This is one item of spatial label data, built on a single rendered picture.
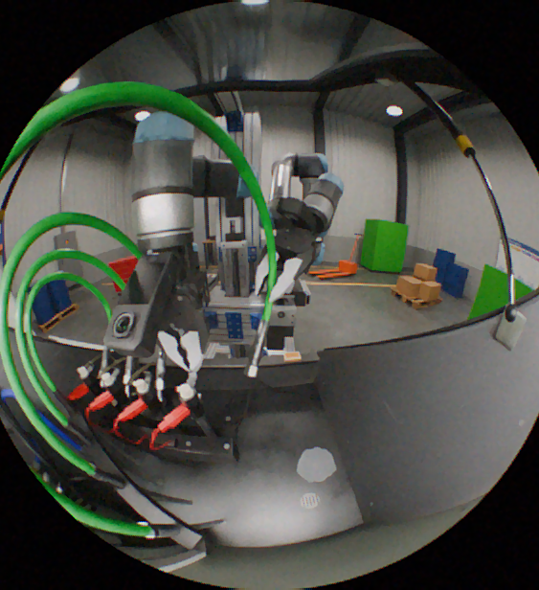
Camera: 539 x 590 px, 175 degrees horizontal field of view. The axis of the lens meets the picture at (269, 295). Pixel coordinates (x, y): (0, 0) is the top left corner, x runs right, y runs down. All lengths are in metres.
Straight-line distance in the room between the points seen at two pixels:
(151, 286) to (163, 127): 0.17
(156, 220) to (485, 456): 0.42
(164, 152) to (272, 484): 0.62
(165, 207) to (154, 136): 0.08
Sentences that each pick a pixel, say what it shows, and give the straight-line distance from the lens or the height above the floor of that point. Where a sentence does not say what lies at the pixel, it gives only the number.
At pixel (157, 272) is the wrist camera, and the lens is 0.19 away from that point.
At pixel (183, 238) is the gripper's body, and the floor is 1.33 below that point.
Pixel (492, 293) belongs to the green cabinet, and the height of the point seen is 0.96.
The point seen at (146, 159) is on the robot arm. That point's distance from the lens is 0.21.
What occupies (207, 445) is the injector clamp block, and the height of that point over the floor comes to 0.98.
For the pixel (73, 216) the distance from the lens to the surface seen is 0.22.
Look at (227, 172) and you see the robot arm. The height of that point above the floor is 1.44.
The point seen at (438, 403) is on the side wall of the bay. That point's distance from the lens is 0.26.
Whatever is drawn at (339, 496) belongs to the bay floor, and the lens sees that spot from 0.54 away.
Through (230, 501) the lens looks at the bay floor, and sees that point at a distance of 0.52.
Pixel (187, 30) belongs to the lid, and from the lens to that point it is 0.35.
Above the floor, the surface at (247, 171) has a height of 1.40.
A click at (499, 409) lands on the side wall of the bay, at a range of 0.23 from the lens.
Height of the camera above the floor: 1.34
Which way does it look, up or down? 24 degrees down
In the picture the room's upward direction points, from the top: straight up
